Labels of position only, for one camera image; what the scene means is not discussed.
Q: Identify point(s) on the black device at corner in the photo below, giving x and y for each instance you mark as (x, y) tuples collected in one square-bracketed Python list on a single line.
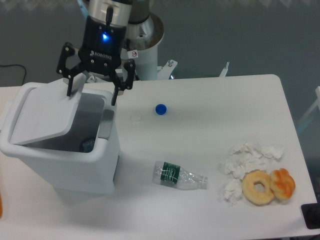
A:
[(311, 215)]

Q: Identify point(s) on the white trash can body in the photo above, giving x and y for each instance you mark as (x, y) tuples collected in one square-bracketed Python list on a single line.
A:
[(58, 160)]

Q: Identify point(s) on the white frame at right edge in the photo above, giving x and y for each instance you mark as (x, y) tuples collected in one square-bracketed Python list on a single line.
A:
[(311, 113)]

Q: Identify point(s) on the small crumpled white tissue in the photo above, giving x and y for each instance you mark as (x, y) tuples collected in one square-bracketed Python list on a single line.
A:
[(233, 191)]

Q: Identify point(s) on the white metal base frame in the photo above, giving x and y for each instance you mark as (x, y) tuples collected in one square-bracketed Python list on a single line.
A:
[(163, 73)]

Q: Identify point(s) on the orange object at left edge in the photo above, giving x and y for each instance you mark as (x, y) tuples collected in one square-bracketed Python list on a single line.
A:
[(1, 204)]

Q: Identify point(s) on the large crumpled white tissue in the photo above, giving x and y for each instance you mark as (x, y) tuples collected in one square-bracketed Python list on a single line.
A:
[(247, 157)]

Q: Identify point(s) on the blue bottle cap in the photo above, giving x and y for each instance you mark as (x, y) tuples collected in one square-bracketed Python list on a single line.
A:
[(160, 109)]

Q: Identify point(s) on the plain ring donut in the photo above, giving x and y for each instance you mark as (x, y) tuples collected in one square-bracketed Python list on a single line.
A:
[(256, 188)]

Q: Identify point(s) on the orange twisted bread roll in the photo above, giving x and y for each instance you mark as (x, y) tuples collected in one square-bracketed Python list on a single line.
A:
[(282, 184)]

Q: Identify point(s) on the bottle inside trash can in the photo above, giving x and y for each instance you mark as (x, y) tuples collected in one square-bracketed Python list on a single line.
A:
[(87, 145)]

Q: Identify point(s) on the white trash can lid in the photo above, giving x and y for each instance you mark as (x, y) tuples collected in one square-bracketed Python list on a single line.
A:
[(47, 111)]

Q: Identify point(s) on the clear green-label plastic bottle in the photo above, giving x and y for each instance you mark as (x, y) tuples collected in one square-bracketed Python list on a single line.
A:
[(174, 176)]

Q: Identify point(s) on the white bottle cap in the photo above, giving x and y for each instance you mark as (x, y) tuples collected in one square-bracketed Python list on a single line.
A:
[(136, 117)]

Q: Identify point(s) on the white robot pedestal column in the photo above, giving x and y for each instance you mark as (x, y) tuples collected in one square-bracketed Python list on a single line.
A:
[(147, 55)]

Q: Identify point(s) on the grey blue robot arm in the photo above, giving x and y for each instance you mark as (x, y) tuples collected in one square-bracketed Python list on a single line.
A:
[(116, 13)]

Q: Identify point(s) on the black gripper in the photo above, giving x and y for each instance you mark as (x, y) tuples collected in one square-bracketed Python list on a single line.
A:
[(99, 53)]

